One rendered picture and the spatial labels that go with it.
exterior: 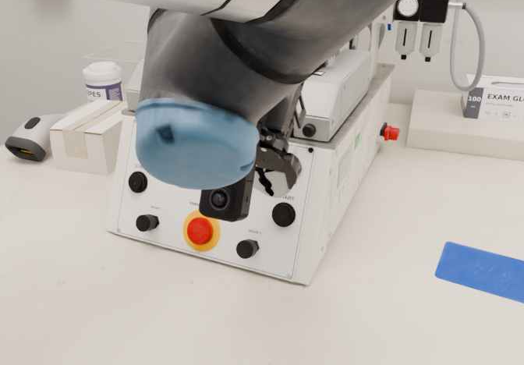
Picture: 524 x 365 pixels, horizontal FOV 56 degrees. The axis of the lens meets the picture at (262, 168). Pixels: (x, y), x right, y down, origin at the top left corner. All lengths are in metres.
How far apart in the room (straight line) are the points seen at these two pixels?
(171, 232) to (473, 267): 0.44
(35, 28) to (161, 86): 1.60
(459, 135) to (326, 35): 0.90
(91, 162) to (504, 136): 0.84
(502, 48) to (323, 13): 1.20
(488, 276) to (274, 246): 0.30
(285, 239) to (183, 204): 0.17
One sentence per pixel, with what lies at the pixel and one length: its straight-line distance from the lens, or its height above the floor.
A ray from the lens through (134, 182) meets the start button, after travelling 0.77.
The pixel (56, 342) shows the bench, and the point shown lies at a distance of 0.66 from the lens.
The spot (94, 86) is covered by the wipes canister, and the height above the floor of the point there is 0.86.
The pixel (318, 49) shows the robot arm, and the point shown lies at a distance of 0.25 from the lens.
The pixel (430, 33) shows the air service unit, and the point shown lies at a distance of 0.91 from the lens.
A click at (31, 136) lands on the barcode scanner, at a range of 1.10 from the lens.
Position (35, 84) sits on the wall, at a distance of 1.96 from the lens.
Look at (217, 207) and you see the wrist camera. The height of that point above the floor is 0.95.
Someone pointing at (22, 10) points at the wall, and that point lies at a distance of 1.90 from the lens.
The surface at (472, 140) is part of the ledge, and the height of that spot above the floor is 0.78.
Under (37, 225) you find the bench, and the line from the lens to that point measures 0.89.
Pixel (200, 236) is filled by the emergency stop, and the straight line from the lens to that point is 0.72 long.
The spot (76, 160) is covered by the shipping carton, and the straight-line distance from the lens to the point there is 1.03.
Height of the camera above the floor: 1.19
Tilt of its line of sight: 26 degrees down
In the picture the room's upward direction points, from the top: straight up
